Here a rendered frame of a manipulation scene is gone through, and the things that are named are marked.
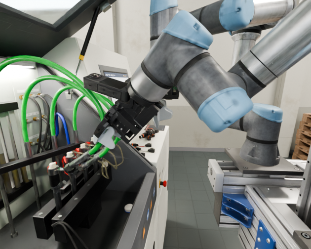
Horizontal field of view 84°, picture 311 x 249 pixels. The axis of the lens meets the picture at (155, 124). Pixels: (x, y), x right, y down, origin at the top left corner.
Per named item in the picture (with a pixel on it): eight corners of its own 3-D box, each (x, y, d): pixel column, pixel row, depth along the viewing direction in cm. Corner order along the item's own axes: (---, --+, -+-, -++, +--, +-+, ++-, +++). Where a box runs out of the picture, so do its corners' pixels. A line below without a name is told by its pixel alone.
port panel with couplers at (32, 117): (33, 157, 74) (19, 82, 66) (26, 156, 74) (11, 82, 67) (55, 145, 86) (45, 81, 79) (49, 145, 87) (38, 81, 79)
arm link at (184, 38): (209, 36, 23) (171, -3, 25) (159, 93, 29) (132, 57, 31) (224, 47, 29) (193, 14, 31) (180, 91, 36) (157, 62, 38)
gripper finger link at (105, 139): (101, 161, 44) (121, 140, 40) (84, 145, 44) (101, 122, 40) (108, 154, 47) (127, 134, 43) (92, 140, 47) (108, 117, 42)
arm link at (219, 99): (264, 100, 30) (222, 56, 33) (253, 108, 22) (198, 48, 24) (227, 126, 35) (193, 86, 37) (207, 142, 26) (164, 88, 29)
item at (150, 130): (154, 142, 111) (154, 134, 110) (137, 141, 113) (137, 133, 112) (159, 132, 133) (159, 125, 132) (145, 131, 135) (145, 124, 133)
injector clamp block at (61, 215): (69, 261, 53) (62, 220, 49) (40, 256, 55) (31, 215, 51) (113, 192, 86) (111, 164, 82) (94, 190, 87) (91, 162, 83)
